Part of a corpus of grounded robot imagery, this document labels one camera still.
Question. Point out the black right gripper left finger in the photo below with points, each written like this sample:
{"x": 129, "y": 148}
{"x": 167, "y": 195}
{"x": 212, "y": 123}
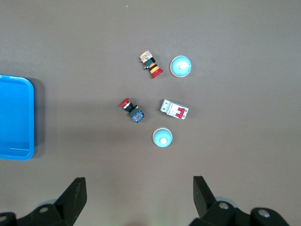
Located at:
{"x": 68, "y": 204}

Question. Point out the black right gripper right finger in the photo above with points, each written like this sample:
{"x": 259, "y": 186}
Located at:
{"x": 211, "y": 212}

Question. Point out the blue plastic tray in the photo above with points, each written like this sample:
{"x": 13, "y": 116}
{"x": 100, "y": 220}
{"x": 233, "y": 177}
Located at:
{"x": 14, "y": 117}

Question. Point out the white red circuit breaker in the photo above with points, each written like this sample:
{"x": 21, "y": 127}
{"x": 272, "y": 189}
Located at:
{"x": 171, "y": 108}

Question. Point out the red push button black body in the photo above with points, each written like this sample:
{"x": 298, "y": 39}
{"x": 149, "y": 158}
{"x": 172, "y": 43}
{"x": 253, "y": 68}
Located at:
{"x": 135, "y": 114}

